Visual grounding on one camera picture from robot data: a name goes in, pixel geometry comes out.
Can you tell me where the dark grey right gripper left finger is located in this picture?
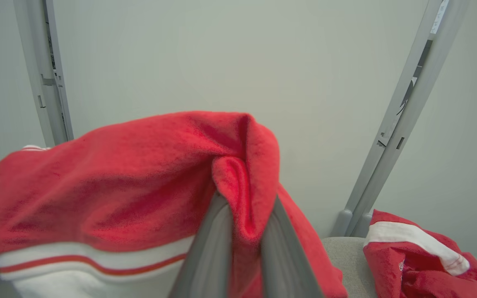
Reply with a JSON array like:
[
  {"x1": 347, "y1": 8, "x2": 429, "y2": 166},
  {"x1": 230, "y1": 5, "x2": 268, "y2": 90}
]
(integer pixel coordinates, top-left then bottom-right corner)
[{"x1": 168, "y1": 192, "x2": 233, "y2": 298}]

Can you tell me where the white post label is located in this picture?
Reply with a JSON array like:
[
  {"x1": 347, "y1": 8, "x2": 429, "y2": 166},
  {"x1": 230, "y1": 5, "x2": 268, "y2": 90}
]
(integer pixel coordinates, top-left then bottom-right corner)
[{"x1": 430, "y1": 0, "x2": 450, "y2": 34}]

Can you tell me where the grey slotted frame post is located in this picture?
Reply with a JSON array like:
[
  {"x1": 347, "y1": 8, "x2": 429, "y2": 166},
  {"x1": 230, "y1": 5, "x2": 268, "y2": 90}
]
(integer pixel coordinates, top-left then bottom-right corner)
[
  {"x1": 13, "y1": 0, "x2": 75, "y2": 148},
  {"x1": 331, "y1": 0, "x2": 471, "y2": 238}
]

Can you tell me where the red garment with white stripes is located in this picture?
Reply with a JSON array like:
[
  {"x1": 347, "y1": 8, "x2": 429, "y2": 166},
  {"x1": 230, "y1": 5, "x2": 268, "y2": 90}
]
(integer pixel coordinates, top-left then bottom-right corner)
[
  {"x1": 0, "y1": 111, "x2": 349, "y2": 298},
  {"x1": 363, "y1": 209, "x2": 477, "y2": 298}
]

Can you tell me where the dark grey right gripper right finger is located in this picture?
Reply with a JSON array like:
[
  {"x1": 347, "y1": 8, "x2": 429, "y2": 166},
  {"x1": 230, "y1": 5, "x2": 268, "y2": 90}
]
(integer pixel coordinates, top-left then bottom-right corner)
[{"x1": 260, "y1": 197, "x2": 327, "y2": 298}]

